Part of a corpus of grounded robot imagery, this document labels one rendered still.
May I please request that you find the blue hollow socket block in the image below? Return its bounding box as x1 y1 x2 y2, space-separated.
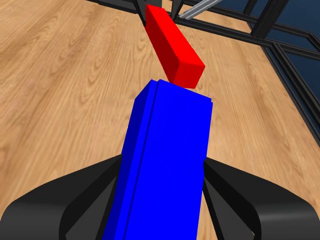
100 78 214 240

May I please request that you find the thin red peg bar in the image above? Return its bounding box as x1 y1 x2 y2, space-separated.
144 3 207 90

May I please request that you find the silver aluminium bar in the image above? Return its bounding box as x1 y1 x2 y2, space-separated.
178 0 221 20

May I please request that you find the black table frame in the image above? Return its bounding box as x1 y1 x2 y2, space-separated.
87 0 320 149

